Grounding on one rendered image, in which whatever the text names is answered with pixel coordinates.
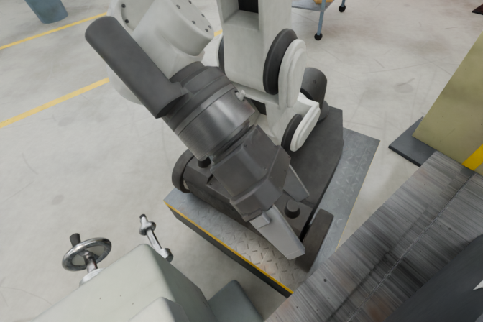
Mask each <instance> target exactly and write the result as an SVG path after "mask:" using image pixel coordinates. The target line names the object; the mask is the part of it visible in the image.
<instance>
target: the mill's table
mask: <svg viewBox="0 0 483 322"><path fill-rule="evenodd" d="M463 167H464V166H463V165H461V164H460V163H458V162H456V161H454V160H452V159H451V158H449V157H447V156H445V155H444V154H442V153H440V152H438V151H435V152H434V153H433V154H432V155H431V156H430V157H429V158H428V159H427V160H426V161H425V162H424V163H423V164H422V165H421V166H420V167H419V168H418V169H417V170H416V171H415V172H414V173H413V174H412V175H411V176H410V177H409V178H408V179H407V180H406V181H405V182H404V183H403V184H402V185H401V186H400V187H399V188H398V189H397V190H396V191H395V192H394V193H393V194H392V195H391V196H390V197H389V198H388V199H387V200H386V201H385V202H384V203H383V204H382V205H381V206H380V207H379V208H378V209H377V210H376V211H375V212H374V213H373V214H372V215H371V216H370V217H369V218H368V219H367V220H366V221H365V222H364V223H363V224H362V225H361V226H360V227H359V228H358V229H357V230H356V231H355V232H354V233H353V234H352V235H351V236H350V237H349V238H348V239H347V240H346V241H345V242H344V243H343V244H342V245H341V246H340V247H339V248H338V249H337V250H336V251H335V252H334V253H333V254H332V255H331V256H330V257H329V258H328V259H327V260H326V261H325V262H324V263H323V264H322V265H321V266H320V267H319V268H318V269H317V270H316V271H315V272H314V273H313V274H312V275H311V276H310V277H309V278H308V279H307V280H306V281H305V282H304V283H303V284H302V285H301V286H300V287H299V288H298V289H297V290H296V291H295V292H294V293H293V294H292V295H291V296H290V297H289V298H288V299H287V300H286V301H285V302H284V303H283V304H282V305H281V306H280V307H279V308H278V309H277V310H276V311H275V312H274V313H273V314H272V315H271V316H270V317H269V318H268V319H267V320H266V321H265V322H383V321H384V320H385V319H386V318H387V317H388V316H389V315H391V314H392V313H393V312H394V311H395V310H396V309H397V308H399V307H400V306H401V305H402V304H403V303H404V302H405V301H406V300H407V299H408V298H409V297H410V296H412V295H413V294H414V293H415V292H416V291H417V290H419V289H420V288H421V287H422V286H423V285H424V284H426V283H427V282H428V281H429V280H430V279H431V278H432V277H433V276H434V275H435V274H436V273H437V272H439V271H440V270H441V269H442V268H443V267H444V266H446V265H447V264H448V263H449V262H450V261H451V260H452V259H453V258H454V257H455V256H456V255H457V254H459V253H460V252H461V251H462V250H463V249H464V248H466V247H467V246H468V245H469V244H470V243H471V242H472V241H474V240H475V239H476V238H477V237H478V236H480V235H482V234H483V177H482V176H481V175H479V174H477V173H474V174H473V175H472V176H471V177H470V176H468V175H465V174H464V173H462V172H461V170H462V169H463Z"/></svg>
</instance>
